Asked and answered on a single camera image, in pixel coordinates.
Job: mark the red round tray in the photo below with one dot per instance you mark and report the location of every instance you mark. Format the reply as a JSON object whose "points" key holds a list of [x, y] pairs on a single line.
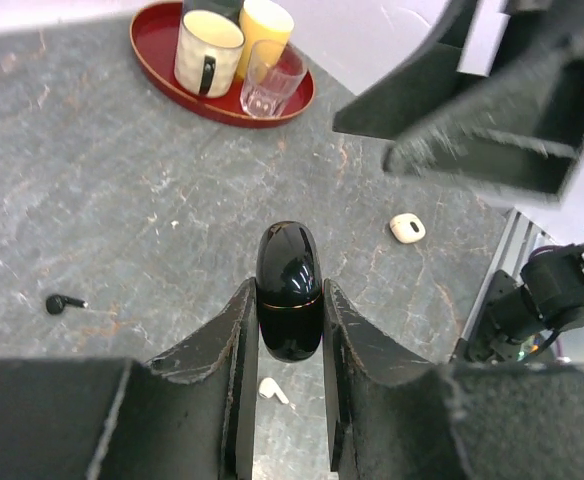
{"points": [[153, 35]]}

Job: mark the dark green mug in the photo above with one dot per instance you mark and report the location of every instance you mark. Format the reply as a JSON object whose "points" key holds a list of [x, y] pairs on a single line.
{"points": [[229, 9]]}

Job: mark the white earbud centre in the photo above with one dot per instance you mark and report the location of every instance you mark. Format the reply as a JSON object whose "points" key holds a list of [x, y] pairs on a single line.
{"points": [[268, 388]]}

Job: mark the white earbud charging case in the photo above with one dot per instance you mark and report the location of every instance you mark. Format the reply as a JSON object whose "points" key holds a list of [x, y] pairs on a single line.
{"points": [[407, 228]]}

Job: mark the black earbud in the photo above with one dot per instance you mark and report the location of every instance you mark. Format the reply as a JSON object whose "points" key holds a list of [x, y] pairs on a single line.
{"points": [[55, 304]]}

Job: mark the black earbud charging case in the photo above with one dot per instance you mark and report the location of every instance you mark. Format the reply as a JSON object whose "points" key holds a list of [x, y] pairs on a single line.
{"points": [[289, 289]]}

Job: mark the yellow mug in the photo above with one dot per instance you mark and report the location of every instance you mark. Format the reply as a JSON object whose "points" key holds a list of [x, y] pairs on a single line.
{"points": [[262, 20]]}

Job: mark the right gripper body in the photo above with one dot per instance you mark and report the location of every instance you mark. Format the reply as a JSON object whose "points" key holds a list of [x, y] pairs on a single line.
{"points": [[541, 90]]}

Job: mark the clear drinking glass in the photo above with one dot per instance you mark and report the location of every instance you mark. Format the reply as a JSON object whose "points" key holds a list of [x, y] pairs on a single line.
{"points": [[274, 72]]}

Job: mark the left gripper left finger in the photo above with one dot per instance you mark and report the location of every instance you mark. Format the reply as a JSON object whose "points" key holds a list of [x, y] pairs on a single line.
{"points": [[188, 413]]}

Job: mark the white mug black handle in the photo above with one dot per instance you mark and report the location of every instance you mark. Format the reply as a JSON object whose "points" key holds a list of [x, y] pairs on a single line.
{"points": [[208, 51]]}

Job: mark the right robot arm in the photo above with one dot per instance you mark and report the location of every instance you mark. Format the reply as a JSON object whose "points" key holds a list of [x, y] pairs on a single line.
{"points": [[547, 297]]}

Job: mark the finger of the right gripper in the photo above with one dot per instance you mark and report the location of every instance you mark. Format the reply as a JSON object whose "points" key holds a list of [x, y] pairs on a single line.
{"points": [[429, 78], [488, 160]]}

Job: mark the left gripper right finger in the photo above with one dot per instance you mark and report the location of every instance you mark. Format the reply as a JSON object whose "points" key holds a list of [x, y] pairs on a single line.
{"points": [[393, 415]]}

